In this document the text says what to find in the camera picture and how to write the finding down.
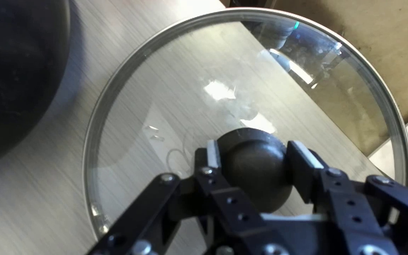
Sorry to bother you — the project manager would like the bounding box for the glass lid with black knob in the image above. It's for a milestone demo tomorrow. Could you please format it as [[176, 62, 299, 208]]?
[[81, 5, 408, 238]]

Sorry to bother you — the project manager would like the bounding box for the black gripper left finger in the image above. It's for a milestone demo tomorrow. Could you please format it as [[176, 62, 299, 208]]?
[[88, 138, 281, 255]]

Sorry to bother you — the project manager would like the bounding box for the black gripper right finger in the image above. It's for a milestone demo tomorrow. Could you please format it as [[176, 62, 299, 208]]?
[[286, 138, 408, 255]]

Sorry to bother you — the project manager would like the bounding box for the black cooking pot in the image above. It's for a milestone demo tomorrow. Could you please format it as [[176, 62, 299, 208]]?
[[0, 0, 74, 172]]

